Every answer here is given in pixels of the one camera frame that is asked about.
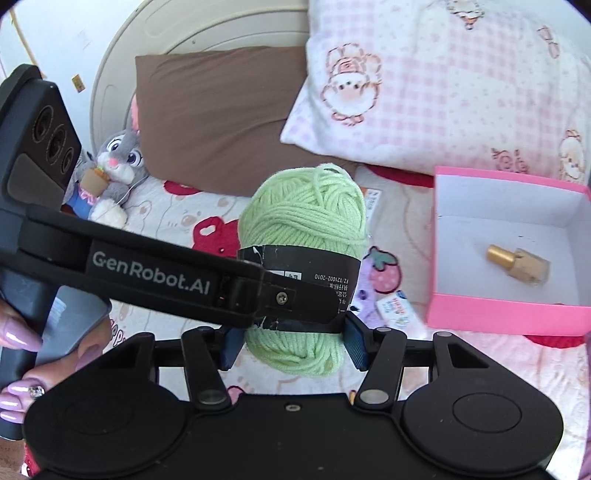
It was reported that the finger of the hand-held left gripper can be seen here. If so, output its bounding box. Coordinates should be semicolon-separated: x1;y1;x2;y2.
252;276;347;334

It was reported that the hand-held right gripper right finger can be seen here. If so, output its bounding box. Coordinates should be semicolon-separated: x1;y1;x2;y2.
344;314;491;409

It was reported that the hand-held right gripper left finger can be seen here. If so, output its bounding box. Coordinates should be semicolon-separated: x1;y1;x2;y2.
105;323;242;411

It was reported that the purple plush toy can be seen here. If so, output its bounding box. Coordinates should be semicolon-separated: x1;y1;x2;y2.
358;265;389;326

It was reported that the small white wipes pack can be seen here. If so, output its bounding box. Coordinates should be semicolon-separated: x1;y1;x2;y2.
375;290;428;340

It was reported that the green yarn ball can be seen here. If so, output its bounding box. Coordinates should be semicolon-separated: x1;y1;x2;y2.
238;162;368;377

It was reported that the pink cardboard box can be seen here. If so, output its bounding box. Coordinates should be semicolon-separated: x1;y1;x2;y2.
425;166;591;337

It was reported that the gold cap perfume bottle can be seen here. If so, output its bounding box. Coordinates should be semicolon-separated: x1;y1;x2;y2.
485;244;551;287

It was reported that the person's left hand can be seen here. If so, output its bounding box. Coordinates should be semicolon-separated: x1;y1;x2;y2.
0;305;112;428

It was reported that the grey bunny plush toy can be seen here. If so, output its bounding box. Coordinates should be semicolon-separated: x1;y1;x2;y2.
62;92;151;230

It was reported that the bear printed blanket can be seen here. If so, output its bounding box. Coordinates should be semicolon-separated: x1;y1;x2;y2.
18;164;591;480

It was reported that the clear box with orange label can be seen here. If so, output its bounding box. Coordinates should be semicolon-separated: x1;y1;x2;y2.
362;187;385;217

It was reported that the brown pillow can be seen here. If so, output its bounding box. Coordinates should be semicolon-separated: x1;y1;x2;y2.
134;46;356;199

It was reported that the beige round headboard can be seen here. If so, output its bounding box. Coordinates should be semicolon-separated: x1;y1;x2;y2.
90;0;310;155

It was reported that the pink checked pillow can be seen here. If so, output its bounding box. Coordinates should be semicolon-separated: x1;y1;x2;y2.
279;0;591;185

